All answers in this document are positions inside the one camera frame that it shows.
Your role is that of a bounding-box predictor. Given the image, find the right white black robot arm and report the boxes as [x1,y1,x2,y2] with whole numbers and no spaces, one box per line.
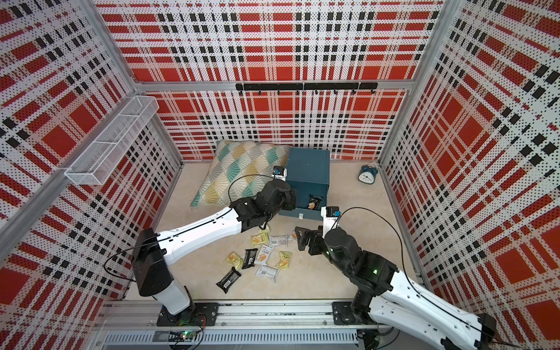
[295,227,497,349]

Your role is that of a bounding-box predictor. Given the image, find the yellow cookie packet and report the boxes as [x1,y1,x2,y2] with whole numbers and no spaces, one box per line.
[225,252,244,271]
[276,251,293,269]
[251,232,270,248]

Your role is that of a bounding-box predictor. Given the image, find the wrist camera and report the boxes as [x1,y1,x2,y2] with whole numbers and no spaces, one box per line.
[321,206,341,237]
[272,166,287,181]

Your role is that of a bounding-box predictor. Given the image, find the black cookie packet bottom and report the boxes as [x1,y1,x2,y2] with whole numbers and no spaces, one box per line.
[216,267,241,294]

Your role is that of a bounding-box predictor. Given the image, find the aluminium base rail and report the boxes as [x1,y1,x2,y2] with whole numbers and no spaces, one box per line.
[93,299,456,347]

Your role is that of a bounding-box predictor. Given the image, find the white cookie packet bottom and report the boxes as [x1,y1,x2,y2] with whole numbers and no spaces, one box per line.
[255,265,279,283]

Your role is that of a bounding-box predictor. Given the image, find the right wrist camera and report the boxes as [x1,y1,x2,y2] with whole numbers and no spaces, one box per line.
[321,206,341,237]

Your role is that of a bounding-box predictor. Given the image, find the patterned green yellow pillow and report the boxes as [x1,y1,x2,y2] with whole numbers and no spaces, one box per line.
[190,140,291,208]

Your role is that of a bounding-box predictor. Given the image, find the teal alarm clock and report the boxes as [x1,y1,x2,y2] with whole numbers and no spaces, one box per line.
[357,164,379,185]

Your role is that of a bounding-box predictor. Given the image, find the black wall hook rail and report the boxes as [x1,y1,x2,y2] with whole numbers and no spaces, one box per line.
[236,82,379,93]

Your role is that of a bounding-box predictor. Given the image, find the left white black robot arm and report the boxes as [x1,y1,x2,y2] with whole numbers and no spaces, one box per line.
[131,179,297,315]

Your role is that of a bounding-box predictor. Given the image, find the teal three-drawer cabinet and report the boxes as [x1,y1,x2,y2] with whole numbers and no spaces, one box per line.
[280,147,330,221]

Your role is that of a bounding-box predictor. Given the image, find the white cookie packet centre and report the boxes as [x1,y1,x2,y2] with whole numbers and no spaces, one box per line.
[268,236,289,248]

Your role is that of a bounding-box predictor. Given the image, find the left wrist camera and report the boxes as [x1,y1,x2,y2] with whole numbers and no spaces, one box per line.
[272,166,287,181]

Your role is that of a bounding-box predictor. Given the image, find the white wire mesh basket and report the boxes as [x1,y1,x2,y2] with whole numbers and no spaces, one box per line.
[64,95,158,185]

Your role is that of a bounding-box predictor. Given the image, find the black cookie packet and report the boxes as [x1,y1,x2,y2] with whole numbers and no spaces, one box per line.
[216,267,241,294]
[242,248,258,270]
[307,195,324,211]

